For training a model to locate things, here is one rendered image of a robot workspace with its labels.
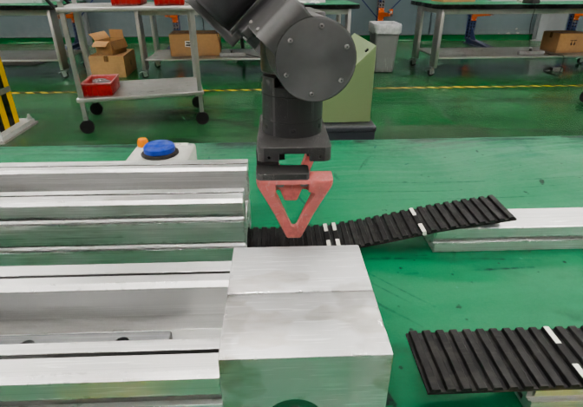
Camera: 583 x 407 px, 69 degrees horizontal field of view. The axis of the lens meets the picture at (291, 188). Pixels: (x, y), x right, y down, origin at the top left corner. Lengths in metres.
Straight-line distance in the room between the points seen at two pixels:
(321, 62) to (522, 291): 0.29
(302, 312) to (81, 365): 0.12
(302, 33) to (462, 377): 0.25
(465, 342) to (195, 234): 0.25
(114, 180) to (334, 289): 0.30
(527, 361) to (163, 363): 0.24
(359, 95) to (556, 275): 0.52
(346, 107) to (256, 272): 0.63
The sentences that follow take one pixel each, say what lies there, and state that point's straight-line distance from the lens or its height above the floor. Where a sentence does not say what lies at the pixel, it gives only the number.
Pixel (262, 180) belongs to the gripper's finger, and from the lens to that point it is 0.37.
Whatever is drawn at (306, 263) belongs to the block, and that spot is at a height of 0.87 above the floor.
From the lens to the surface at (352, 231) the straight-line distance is 0.48.
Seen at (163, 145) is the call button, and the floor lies 0.85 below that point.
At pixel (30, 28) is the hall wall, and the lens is 8.90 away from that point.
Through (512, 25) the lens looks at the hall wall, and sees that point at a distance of 9.10.
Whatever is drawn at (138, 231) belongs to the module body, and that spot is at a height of 0.83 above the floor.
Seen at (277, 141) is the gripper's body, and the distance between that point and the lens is 0.38.
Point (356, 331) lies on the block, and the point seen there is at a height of 0.87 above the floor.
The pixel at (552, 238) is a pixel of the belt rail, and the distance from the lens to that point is 0.55.
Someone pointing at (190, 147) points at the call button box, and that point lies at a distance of 0.59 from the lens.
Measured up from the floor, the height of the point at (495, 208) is 0.82.
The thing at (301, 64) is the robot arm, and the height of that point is 0.99.
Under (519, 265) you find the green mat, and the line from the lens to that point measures 0.50.
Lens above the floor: 1.05
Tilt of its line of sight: 27 degrees down
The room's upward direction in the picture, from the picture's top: straight up
